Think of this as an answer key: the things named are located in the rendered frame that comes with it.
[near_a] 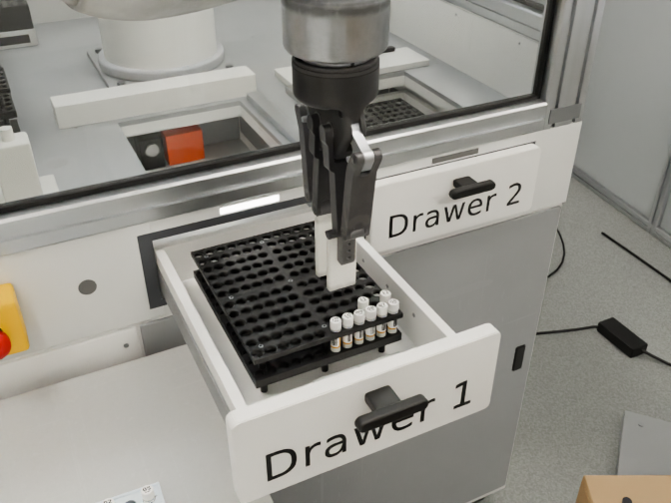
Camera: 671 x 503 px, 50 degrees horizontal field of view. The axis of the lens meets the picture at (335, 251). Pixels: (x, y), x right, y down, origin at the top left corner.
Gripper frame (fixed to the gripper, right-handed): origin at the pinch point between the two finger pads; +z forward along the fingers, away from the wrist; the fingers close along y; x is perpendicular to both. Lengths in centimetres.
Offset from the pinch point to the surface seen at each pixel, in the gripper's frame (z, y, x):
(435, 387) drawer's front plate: 11.9, -10.8, -6.0
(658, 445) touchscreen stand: 96, 18, -96
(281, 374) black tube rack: 13.1, -1.0, 6.9
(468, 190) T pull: 9.0, 17.6, -29.5
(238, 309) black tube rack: 10.0, 7.6, 8.3
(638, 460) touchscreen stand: 97, 17, -89
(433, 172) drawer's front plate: 7.2, 21.4, -26.0
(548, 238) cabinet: 26, 23, -52
